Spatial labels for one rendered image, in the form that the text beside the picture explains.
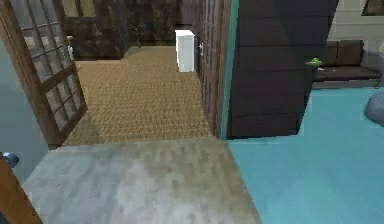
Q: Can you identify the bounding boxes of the green object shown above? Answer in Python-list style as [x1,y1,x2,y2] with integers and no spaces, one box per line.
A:
[305,57,324,67]

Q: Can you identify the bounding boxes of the dark house plant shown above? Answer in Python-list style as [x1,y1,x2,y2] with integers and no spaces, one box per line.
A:
[131,22,144,49]

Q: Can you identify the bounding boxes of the dark brown sofa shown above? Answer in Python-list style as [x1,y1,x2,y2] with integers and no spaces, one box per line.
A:
[313,39,383,83]

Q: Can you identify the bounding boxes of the grey beanbag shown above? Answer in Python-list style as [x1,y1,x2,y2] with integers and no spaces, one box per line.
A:
[363,90,384,128]

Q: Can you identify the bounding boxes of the round metal door knob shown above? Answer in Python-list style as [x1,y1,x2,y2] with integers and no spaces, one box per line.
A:
[2,152,20,169]

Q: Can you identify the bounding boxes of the white cabinet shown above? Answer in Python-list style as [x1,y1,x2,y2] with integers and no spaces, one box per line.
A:
[174,29,196,73]

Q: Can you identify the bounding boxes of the brown wooden room door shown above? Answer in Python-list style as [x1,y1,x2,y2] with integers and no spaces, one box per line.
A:
[0,156,44,224]

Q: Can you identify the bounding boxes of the brown glass-paned room door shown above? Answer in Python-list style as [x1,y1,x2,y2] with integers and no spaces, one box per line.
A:
[0,0,89,147]

